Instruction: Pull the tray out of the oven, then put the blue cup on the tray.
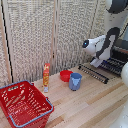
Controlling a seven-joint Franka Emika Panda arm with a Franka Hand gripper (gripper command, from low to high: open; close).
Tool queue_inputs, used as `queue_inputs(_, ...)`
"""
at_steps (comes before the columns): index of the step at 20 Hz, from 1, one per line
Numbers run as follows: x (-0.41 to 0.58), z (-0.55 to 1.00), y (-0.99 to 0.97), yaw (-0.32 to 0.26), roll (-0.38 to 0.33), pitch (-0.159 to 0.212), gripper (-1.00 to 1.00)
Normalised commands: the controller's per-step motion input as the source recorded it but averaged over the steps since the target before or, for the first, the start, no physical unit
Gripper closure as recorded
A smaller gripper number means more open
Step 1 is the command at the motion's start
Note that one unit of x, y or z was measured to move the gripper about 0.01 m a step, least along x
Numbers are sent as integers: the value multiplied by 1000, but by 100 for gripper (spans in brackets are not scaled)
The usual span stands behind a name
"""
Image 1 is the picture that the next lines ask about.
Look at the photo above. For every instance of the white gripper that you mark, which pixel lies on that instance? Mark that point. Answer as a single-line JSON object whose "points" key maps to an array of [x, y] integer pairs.
{"points": [[96, 62]]}

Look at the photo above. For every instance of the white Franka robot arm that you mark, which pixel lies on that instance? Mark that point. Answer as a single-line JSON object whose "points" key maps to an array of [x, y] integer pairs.
{"points": [[110, 36]]}

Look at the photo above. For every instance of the blue plastic cup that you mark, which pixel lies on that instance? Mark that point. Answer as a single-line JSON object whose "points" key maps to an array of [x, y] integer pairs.
{"points": [[75, 82]]}

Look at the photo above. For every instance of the red plastic bowl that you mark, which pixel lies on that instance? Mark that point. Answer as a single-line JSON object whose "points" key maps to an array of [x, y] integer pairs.
{"points": [[65, 76]]}

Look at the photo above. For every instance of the orange red snack box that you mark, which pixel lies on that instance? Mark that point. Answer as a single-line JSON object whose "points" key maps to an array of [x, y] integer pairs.
{"points": [[46, 76]]}

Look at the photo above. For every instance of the beige woven folding screen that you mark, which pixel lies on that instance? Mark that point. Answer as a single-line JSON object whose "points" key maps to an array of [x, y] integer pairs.
{"points": [[30, 33]]}

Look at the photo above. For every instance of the red plastic shopping basket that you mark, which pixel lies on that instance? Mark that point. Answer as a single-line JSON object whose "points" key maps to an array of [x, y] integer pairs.
{"points": [[20, 101]]}

